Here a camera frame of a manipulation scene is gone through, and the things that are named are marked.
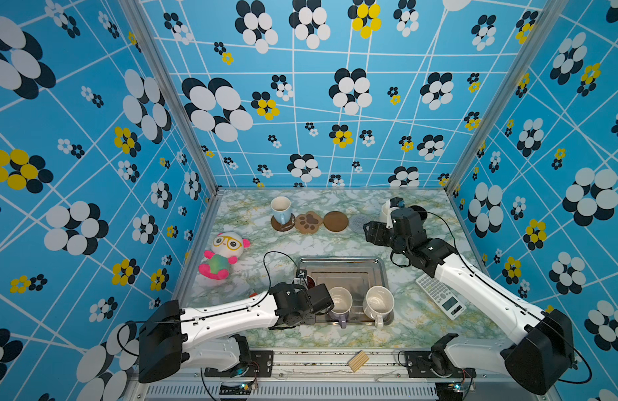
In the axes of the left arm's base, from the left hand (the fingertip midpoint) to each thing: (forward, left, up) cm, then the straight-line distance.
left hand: (312, 312), depth 77 cm
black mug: (+38, -44, +3) cm, 58 cm away
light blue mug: (+39, +13, +4) cm, 41 cm away
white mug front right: (+5, -23, -6) cm, 24 cm away
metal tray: (+16, -17, -8) cm, 25 cm away
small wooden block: (-12, -14, -6) cm, 19 cm away
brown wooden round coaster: (+41, -10, -7) cm, 42 cm away
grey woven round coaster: (+40, -19, -6) cm, 45 cm away
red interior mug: (+7, 0, +6) cm, 9 cm away
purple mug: (+6, -10, -6) cm, 13 cm away
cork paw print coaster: (+40, +2, -7) cm, 41 cm away
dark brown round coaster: (+37, +13, -5) cm, 39 cm away
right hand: (+23, -21, +15) cm, 34 cm away
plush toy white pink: (+23, +32, +1) cm, 40 cm away
